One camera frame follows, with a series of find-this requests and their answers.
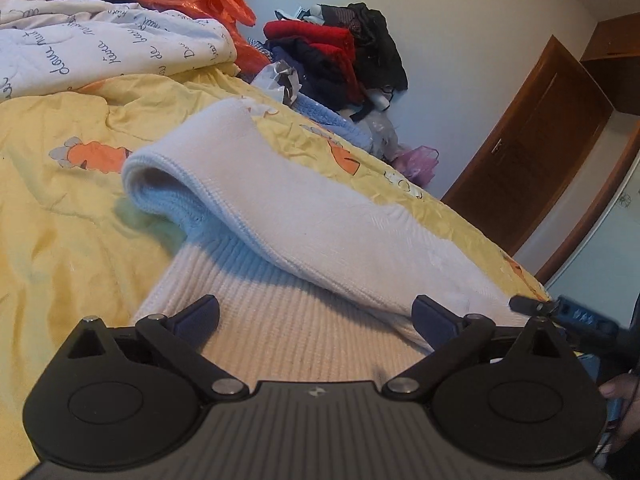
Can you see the yellow printed bed sheet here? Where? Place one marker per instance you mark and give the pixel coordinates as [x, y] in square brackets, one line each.
[60, 240]

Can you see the red garment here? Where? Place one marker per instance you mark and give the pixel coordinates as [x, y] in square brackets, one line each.
[320, 40]

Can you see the person's right hand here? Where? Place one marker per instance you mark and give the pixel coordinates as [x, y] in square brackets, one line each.
[622, 389]

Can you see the brown wooden door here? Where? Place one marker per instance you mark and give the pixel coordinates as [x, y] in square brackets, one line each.
[530, 150]

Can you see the black lace garment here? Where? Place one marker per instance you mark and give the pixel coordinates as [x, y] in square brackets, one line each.
[375, 45]

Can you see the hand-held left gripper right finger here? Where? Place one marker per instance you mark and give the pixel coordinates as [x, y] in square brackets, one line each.
[432, 321]

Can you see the navy garment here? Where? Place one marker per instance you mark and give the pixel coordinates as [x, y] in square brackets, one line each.
[315, 72]

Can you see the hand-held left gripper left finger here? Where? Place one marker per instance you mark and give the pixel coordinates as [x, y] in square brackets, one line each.
[196, 319]

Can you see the orange plastic bag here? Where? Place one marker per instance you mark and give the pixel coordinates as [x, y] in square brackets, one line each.
[210, 2]

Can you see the wooden wall cabinet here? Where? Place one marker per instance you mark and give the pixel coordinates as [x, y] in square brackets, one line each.
[612, 60]

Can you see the white script-printed quilt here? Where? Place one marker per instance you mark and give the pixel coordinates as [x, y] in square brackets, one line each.
[100, 45]

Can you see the purple plastic bag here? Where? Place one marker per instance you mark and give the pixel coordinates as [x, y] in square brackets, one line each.
[417, 162]

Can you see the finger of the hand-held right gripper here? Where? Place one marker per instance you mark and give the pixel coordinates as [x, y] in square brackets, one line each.
[527, 304]

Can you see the grey plastic bag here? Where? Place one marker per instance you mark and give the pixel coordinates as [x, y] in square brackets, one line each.
[277, 80]

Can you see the white knit sweater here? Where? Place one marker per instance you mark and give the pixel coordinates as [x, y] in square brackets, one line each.
[325, 210]

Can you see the light blue knit cloth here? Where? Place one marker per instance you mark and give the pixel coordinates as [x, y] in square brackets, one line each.
[330, 117]

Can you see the wooden door frame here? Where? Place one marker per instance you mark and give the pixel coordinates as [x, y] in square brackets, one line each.
[590, 210]

